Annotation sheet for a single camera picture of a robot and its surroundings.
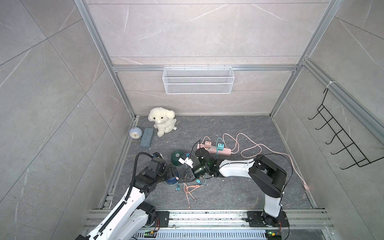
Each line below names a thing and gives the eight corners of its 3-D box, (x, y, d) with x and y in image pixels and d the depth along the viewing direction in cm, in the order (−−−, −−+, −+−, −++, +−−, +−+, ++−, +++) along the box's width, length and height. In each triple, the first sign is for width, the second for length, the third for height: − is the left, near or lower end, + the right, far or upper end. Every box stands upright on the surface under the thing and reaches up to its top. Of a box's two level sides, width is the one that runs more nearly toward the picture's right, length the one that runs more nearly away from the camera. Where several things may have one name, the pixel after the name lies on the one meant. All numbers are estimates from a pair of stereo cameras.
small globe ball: (132, 139, 107) (128, 132, 101) (134, 133, 111) (131, 126, 104) (142, 139, 107) (139, 132, 101) (144, 133, 111) (141, 126, 104)
